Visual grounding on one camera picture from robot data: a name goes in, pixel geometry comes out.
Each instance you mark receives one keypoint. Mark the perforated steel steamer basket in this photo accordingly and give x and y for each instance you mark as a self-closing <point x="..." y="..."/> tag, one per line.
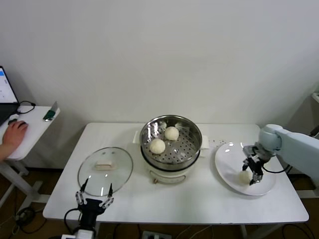
<point x="184" y="149"/>

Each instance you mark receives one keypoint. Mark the black laptop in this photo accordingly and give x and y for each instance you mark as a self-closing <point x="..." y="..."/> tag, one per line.
<point x="6" y="109"/>

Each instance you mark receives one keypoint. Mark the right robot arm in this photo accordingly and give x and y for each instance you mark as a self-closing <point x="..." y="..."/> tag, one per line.
<point x="299" y="147"/>

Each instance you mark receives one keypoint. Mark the white steamed baozi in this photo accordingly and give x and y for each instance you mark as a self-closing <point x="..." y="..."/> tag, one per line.
<point x="157" y="146"/>
<point x="172" y="133"/>
<point x="245" y="177"/>

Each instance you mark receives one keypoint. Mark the person's forearm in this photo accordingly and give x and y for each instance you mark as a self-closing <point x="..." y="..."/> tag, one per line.
<point x="3" y="152"/>

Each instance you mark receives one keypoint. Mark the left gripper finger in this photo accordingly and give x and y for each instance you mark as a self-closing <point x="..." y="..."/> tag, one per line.
<point x="110" y="196"/>
<point x="79" y="195"/>

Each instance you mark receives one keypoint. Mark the white round plate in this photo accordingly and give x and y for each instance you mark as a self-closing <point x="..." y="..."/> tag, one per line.
<point x="229" y="159"/>

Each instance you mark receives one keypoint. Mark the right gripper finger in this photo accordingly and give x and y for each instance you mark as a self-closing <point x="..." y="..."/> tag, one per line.
<point x="257" y="178"/>
<point x="246" y="164"/>

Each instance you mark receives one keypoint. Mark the white electric cooker pot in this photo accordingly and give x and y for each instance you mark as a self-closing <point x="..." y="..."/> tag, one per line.
<point x="169" y="177"/>

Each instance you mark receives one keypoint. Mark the grey floor power strip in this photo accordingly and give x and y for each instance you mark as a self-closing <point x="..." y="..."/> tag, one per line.
<point x="154" y="235"/>

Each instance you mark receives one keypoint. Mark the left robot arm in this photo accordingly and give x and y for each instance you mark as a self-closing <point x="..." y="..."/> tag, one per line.
<point x="86" y="234"/>

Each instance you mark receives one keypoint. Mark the white side table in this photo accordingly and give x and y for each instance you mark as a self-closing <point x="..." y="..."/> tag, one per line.
<point x="35" y="129"/>

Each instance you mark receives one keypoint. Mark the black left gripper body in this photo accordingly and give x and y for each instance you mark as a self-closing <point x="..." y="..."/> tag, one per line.
<point x="91" y="206"/>

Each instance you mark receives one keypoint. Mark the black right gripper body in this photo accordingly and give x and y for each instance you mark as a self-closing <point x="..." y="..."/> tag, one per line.
<point x="256" y="166"/>

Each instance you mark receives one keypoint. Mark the person's bare hand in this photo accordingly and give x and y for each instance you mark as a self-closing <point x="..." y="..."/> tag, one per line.
<point x="13" y="134"/>

